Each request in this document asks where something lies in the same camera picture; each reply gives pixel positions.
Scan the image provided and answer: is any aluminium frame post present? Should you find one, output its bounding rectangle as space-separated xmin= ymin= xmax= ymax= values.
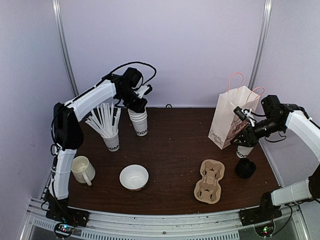
xmin=248 ymin=0 xmax=273 ymax=90
xmin=52 ymin=0 xmax=79 ymax=97

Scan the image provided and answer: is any paper cup holding straws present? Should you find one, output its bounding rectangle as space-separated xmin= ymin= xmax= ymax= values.
xmin=102 ymin=131 xmax=120 ymax=152

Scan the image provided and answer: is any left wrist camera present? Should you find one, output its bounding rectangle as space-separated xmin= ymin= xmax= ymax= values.
xmin=135 ymin=84 xmax=153 ymax=99

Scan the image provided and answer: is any cream ceramic mug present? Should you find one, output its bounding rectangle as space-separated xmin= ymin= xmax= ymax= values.
xmin=71 ymin=156 xmax=96 ymax=186

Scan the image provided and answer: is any wrapped straw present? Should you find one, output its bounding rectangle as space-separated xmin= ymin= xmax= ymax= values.
xmin=112 ymin=108 xmax=122 ymax=135
xmin=85 ymin=118 xmax=107 ymax=138

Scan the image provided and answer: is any aluminium front table rail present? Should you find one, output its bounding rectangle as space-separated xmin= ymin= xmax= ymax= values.
xmin=22 ymin=197 xmax=308 ymax=240

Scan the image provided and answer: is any brown pulp cup carrier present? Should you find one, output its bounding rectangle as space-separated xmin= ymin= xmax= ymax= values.
xmin=193 ymin=159 xmax=225 ymax=205

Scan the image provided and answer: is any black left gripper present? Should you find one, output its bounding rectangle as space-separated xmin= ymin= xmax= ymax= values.
xmin=118 ymin=87 xmax=149 ymax=113

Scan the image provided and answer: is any white ceramic bowl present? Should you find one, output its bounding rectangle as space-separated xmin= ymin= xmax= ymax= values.
xmin=119 ymin=164 xmax=149 ymax=192

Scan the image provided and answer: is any wrapped straw far right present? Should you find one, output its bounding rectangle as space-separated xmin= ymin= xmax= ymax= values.
xmin=112 ymin=108 xmax=122 ymax=135

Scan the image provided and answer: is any stack of white paper cups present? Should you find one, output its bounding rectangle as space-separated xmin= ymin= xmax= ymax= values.
xmin=127 ymin=109 xmax=148 ymax=137

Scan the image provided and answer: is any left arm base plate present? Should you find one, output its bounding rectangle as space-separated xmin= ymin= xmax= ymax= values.
xmin=45 ymin=206 xmax=90 ymax=227

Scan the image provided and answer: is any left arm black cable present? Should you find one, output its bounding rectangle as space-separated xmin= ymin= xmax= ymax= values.
xmin=101 ymin=61 xmax=158 ymax=91

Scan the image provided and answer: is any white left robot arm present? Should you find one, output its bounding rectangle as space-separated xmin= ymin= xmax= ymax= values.
xmin=48 ymin=67 xmax=153 ymax=222

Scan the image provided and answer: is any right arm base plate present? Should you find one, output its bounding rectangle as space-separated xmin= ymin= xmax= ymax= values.
xmin=238 ymin=206 xmax=282 ymax=226

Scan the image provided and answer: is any white paper coffee cup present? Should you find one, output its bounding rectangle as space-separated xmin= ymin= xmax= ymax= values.
xmin=236 ymin=145 xmax=253 ymax=159

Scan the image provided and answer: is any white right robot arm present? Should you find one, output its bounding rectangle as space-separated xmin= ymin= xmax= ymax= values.
xmin=231 ymin=95 xmax=320 ymax=221

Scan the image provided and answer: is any white paper takeout bag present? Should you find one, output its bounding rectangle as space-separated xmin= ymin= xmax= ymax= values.
xmin=208 ymin=78 xmax=261 ymax=150

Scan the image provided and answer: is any wrapped straw far left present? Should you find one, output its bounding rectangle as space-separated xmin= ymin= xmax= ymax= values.
xmin=85 ymin=118 xmax=107 ymax=138

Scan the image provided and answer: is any aluminium frame right post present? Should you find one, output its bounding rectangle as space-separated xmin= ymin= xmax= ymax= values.
xmin=248 ymin=0 xmax=273 ymax=90

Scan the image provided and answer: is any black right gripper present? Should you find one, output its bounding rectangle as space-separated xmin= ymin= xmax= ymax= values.
xmin=230 ymin=116 xmax=284 ymax=148

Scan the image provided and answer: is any stack of black lids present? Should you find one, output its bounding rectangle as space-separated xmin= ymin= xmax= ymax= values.
xmin=235 ymin=158 xmax=257 ymax=179

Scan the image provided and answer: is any aluminium frame left post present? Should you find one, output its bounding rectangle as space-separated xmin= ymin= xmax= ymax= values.
xmin=52 ymin=0 xmax=79 ymax=97

